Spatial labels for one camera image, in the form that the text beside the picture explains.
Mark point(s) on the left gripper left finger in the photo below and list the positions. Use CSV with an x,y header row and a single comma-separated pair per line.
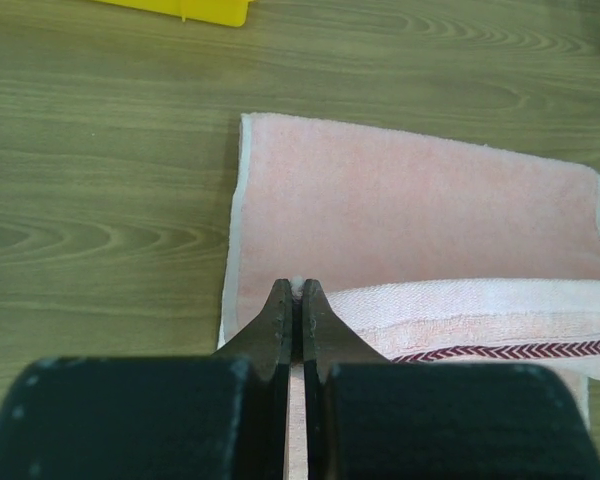
x,y
222,416

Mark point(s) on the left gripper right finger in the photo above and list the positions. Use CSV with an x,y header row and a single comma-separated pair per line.
x,y
367,418

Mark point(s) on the pink towel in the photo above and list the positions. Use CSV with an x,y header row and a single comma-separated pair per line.
x,y
431,250

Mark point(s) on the yellow plastic tray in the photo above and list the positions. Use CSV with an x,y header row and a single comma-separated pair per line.
x,y
231,13

